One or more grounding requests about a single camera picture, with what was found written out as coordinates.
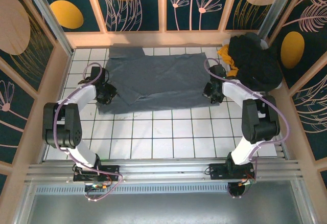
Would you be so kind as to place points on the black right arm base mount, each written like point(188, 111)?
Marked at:
point(217, 171)

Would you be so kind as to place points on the grey t-shirt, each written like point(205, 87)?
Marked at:
point(163, 80)

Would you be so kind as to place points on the black t-shirt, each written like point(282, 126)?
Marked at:
point(255, 60)

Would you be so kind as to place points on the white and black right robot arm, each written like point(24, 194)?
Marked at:
point(232, 92)

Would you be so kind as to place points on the aluminium corner post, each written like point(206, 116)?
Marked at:
point(277, 6)
point(42, 4)

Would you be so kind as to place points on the grey metal shelf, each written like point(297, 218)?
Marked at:
point(163, 208)

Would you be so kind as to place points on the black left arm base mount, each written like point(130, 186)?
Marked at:
point(110, 169)

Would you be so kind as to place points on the yellow t-shirt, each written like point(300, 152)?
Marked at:
point(224, 54)

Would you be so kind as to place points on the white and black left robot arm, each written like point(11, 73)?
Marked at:
point(81, 98)

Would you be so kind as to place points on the aluminium frame rail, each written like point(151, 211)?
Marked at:
point(163, 170)

